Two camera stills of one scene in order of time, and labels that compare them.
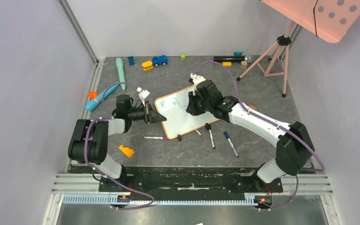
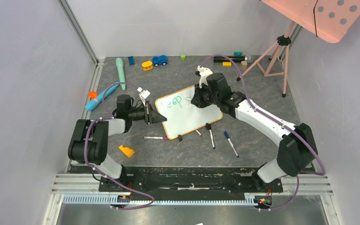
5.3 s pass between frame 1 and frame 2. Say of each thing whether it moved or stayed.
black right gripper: moved
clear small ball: stayed
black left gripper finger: stayed
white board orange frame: stayed
